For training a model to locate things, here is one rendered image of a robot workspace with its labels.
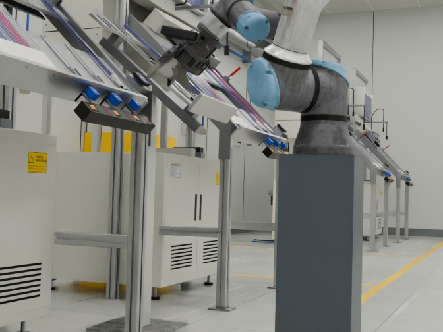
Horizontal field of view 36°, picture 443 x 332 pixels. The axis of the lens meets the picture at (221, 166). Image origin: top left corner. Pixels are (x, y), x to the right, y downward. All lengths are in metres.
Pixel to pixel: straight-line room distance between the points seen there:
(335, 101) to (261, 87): 0.19
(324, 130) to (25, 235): 0.95
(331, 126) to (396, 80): 7.76
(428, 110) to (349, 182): 7.72
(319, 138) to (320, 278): 0.33
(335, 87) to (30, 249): 1.02
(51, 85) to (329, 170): 0.69
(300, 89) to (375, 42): 7.95
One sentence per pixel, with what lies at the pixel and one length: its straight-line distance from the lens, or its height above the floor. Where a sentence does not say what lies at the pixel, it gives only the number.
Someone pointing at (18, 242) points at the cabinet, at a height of 0.29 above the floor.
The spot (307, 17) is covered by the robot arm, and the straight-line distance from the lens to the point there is 1.59.
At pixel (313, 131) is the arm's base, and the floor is 0.61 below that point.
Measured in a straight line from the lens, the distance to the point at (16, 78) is 1.60.
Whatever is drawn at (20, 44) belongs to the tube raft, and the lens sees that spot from 1.69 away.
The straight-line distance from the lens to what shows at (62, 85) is 1.72.
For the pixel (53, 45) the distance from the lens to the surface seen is 1.89.
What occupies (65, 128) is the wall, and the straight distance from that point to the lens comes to 5.14.
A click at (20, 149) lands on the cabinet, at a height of 0.56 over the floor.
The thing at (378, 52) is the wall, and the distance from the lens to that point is 9.53.
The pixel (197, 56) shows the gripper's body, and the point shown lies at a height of 0.82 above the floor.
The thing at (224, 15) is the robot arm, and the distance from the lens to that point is 1.87.
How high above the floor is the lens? 0.44
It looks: 3 degrees up
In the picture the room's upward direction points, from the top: 2 degrees clockwise
